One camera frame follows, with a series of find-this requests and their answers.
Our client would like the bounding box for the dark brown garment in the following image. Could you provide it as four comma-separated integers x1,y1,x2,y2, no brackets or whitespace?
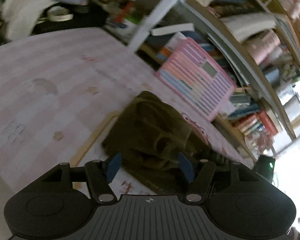
102,91,230,194

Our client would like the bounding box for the wooden desk shelf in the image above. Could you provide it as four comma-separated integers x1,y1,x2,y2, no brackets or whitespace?
140,42,258,160

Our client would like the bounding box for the white shelf post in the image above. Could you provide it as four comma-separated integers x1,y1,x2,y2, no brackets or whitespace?
127,0,178,52

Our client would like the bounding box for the pink learning tablet board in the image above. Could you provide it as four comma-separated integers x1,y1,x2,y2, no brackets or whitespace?
156,37,236,121

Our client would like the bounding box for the pink checkered desk mat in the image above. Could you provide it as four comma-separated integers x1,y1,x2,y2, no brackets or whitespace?
0,28,253,193

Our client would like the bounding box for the thick red dictionary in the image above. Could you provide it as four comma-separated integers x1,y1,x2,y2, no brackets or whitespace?
256,111,278,137

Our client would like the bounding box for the white leaning book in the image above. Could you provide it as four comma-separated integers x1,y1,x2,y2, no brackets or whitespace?
151,23,194,36

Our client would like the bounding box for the artificial flower arrangement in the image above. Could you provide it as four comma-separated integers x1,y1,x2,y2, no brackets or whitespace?
244,125,273,158

